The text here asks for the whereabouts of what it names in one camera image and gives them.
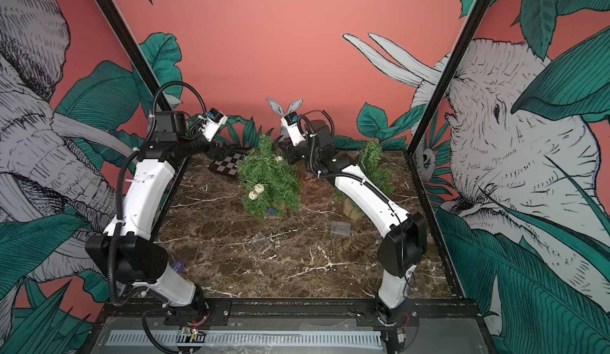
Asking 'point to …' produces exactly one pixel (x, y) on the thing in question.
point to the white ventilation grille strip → (251, 340)
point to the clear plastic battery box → (260, 241)
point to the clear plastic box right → (341, 228)
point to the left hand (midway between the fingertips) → (227, 132)
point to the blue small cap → (272, 211)
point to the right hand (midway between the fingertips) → (279, 138)
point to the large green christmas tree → (270, 186)
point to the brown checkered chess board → (226, 164)
